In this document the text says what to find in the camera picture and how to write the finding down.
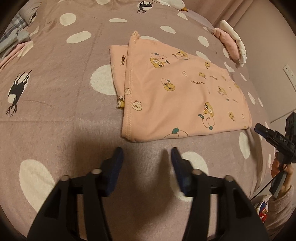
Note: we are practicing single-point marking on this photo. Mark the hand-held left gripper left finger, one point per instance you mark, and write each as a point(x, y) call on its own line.
point(115, 171)

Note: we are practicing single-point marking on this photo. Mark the person's right forearm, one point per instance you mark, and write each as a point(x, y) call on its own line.
point(279, 208)

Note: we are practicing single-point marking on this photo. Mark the folded pink cloth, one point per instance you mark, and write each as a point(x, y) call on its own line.
point(227, 44)

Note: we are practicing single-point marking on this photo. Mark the person's right hand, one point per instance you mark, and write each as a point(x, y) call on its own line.
point(275, 170)

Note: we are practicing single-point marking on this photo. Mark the blue plaid cloth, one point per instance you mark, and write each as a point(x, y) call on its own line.
point(11, 27)

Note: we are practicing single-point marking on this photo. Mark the folded white cloth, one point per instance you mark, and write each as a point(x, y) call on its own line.
point(238, 41)

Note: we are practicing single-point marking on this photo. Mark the light pink cloth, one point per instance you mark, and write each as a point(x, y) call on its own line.
point(13, 52)

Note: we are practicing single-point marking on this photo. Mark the dotted mauve bedspread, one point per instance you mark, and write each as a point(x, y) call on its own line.
point(57, 92)

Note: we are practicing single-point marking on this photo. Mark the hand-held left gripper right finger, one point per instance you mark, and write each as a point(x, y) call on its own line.
point(180, 171)

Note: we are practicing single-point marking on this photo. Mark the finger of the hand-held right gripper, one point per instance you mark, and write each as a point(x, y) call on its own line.
point(262, 132)

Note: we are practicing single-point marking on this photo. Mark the white wall socket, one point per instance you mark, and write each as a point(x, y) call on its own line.
point(290, 71)

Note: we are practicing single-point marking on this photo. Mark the grey cloth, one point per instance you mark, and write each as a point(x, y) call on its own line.
point(19, 37)

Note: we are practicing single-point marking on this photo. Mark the colourful printed packet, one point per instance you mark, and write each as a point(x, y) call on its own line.
point(262, 210)

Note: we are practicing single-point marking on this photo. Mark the pink cartoon print shirt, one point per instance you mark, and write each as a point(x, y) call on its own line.
point(173, 104)

